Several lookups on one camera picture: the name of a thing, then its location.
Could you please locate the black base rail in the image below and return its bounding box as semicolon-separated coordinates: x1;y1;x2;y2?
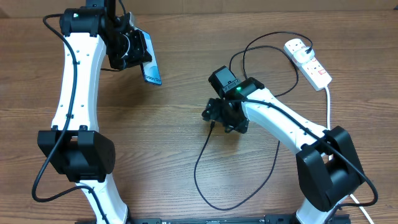
74;213;352;224

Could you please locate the black USB charging cable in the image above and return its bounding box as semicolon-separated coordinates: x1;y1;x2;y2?
193;30;313;212

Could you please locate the white USB charger plug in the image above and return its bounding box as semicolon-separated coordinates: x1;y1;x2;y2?
293;47;315;65

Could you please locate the white power strip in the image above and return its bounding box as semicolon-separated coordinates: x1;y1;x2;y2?
284;39;332;91

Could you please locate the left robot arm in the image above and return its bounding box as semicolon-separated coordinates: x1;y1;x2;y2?
37;0;162;223

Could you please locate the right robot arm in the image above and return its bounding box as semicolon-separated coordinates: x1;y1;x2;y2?
202;66;367;223

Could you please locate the blue Samsung Galaxy smartphone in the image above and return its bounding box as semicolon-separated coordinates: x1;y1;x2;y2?
137;28;162;86

